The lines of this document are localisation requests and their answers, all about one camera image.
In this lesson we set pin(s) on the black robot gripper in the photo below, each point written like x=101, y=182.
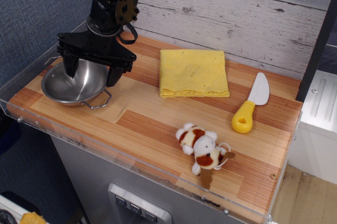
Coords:
x=105, y=50

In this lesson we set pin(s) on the stainless steel bowl with handles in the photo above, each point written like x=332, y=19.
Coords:
x=87, y=84

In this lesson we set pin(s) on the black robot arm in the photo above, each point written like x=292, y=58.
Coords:
x=109, y=17

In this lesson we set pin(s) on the folded yellow cloth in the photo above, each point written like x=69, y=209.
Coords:
x=193, y=73

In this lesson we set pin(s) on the clear acrylic table guard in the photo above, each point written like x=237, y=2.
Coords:
x=128, y=148

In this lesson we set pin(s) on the brown white plush dog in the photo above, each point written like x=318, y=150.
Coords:
x=208, y=156

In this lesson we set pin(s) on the silver dispenser button panel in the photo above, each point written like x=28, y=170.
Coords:
x=144, y=211

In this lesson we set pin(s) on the yellow black object bottom left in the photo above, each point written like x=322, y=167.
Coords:
x=27, y=218

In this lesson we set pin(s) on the white cabinet at right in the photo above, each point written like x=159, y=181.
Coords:
x=313, y=149

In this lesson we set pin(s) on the yellow handled toy knife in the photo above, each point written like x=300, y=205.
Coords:
x=242, y=121

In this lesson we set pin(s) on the black vertical post right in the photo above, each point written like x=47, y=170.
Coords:
x=316, y=55

